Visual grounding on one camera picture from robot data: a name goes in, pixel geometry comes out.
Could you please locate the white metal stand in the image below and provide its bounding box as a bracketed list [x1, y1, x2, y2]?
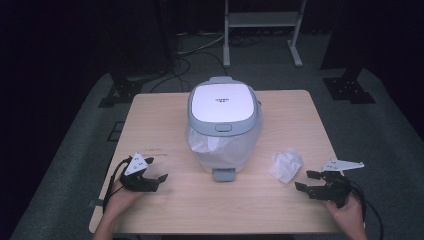
[222, 0, 308, 69]

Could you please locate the white tissue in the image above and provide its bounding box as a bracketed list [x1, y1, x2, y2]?
[267, 148, 304, 185]

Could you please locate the black stand base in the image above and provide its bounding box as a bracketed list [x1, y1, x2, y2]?
[322, 66, 377, 105]
[97, 72, 145, 109]

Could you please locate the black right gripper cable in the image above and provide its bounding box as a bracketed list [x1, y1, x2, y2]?
[348, 181, 385, 240]

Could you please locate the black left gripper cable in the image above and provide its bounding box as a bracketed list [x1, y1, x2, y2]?
[102, 155, 133, 214]

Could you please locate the person's right hand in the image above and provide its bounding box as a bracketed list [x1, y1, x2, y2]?
[323, 193, 366, 232]

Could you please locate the grey tape strip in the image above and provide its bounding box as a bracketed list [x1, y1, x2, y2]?
[87, 198, 105, 210]

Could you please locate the dark floor outlet plate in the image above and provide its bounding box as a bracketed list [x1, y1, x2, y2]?
[106, 121, 125, 143]

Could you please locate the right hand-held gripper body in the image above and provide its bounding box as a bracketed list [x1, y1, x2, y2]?
[307, 158, 365, 209]

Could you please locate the black floor cable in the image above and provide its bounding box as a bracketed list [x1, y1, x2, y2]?
[149, 51, 229, 94]

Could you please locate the person's left hand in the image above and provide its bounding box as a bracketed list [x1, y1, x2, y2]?
[104, 179, 145, 221]

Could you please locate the white grey pedal trash can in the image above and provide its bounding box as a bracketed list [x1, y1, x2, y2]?
[184, 75, 264, 183]

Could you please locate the grey floor cable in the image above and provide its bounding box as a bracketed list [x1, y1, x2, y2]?
[176, 32, 228, 56]

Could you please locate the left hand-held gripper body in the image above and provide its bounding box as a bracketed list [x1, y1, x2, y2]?
[119, 152, 160, 193]

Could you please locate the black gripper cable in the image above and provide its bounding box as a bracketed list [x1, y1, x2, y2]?
[102, 155, 133, 214]
[348, 181, 385, 240]

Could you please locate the clear plastic bin liner bag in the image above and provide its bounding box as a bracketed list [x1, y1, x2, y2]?
[185, 116, 264, 174]

